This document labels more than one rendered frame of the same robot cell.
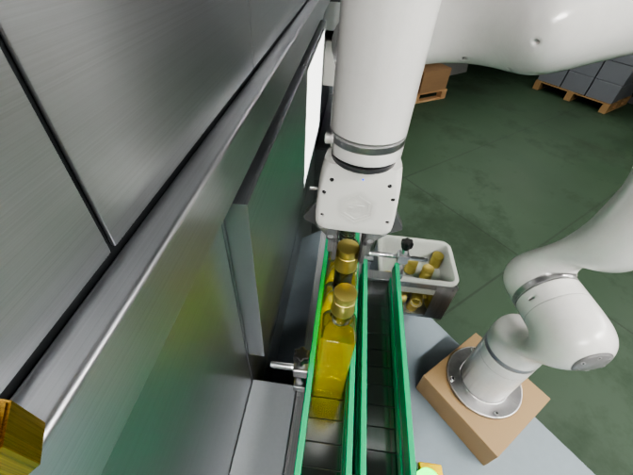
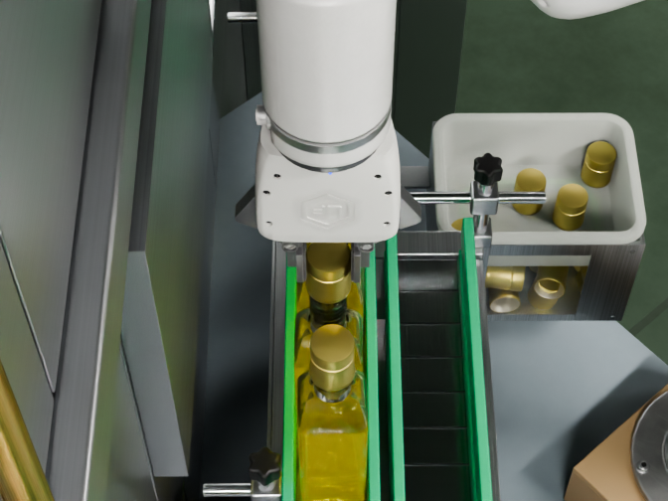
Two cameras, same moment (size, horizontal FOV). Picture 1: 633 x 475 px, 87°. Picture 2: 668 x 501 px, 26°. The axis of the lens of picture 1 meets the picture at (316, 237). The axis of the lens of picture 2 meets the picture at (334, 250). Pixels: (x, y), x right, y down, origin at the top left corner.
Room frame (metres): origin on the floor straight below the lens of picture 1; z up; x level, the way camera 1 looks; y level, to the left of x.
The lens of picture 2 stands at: (-0.26, -0.01, 2.27)
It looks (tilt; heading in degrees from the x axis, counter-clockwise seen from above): 56 degrees down; 356
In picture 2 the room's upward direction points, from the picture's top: straight up
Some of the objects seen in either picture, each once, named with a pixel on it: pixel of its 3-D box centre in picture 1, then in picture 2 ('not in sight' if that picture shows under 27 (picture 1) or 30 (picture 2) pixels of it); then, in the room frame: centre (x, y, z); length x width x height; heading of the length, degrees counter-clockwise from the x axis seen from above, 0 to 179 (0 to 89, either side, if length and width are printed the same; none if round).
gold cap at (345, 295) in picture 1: (344, 301); (332, 357); (0.29, -0.05, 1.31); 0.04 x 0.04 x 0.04
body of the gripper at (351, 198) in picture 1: (358, 186); (327, 166); (0.35, -0.05, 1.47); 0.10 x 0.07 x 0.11; 86
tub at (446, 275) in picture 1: (413, 267); (533, 197); (0.68, -0.30, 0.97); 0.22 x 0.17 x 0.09; 86
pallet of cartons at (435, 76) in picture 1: (401, 79); not in sight; (4.75, -0.99, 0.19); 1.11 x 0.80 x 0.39; 128
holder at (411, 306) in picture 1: (399, 276); (504, 222); (0.68, -0.27, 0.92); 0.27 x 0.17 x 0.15; 86
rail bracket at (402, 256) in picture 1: (392, 257); (458, 202); (0.57, -0.19, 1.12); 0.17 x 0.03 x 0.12; 86
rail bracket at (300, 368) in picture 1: (289, 369); (244, 495); (0.27, 0.03, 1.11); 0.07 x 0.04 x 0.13; 86
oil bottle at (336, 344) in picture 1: (334, 351); (332, 446); (0.29, -0.05, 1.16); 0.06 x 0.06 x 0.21; 88
